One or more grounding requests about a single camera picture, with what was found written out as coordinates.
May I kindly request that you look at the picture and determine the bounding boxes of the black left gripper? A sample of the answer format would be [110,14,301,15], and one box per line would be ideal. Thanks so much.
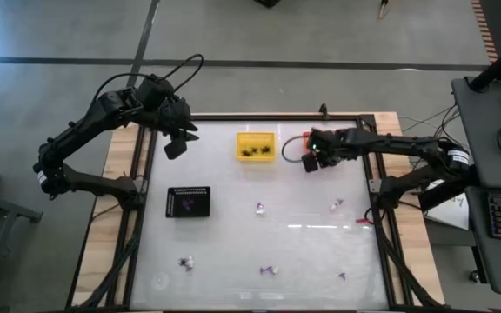
[136,76,201,144]

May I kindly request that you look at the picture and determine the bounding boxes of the yellow plastic basket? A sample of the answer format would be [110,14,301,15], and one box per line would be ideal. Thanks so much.
[236,131,277,163]

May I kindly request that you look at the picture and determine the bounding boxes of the black plastic basket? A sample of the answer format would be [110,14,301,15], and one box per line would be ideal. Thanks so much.
[165,186,212,220]

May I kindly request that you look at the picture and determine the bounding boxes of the black desk support bar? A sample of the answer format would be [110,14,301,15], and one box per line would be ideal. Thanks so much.
[418,171,480,212]

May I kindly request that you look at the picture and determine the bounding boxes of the white paper sheet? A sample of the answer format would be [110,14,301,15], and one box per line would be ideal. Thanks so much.
[424,180,471,231]

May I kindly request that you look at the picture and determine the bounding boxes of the black diagonal pole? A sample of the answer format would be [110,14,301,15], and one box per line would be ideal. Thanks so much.
[467,33,501,93]

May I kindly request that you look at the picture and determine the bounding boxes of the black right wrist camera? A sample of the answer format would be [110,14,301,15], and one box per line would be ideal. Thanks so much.
[301,152,320,174]

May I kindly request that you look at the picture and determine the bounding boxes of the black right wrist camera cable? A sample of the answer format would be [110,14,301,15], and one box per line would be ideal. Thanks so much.
[281,135,311,164]

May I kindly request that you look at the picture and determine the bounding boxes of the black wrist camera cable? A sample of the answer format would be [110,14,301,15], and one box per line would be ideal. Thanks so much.
[92,53,205,102]
[281,135,311,164]

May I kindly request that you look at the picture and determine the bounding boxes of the black aluminium rig frame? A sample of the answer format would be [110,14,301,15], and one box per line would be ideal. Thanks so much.
[65,103,445,313]

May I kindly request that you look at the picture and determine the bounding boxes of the black left wrist camera cable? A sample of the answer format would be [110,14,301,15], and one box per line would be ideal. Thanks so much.
[92,53,205,102]

